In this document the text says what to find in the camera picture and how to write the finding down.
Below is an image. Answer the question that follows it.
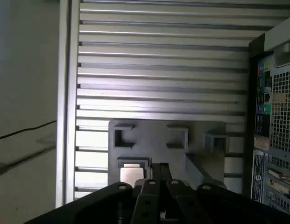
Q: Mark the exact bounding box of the open PC case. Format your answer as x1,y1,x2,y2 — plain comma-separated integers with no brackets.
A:
242,16,290,217

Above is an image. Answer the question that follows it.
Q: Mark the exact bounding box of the grey plastic parts rack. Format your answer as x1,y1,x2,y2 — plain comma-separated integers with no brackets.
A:
108,119,230,191

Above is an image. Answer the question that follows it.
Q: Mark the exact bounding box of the silver CPU with green edge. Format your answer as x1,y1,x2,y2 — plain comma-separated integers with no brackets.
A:
119,163,146,185

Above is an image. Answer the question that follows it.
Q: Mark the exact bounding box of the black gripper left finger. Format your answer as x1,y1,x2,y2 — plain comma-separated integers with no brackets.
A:
25,162,161,224

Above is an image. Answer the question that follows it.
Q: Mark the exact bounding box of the thin black cable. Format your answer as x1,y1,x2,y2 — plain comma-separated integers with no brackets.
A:
0,120,57,140

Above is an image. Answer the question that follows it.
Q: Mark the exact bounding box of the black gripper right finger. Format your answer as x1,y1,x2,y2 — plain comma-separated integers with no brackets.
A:
160,162,290,224

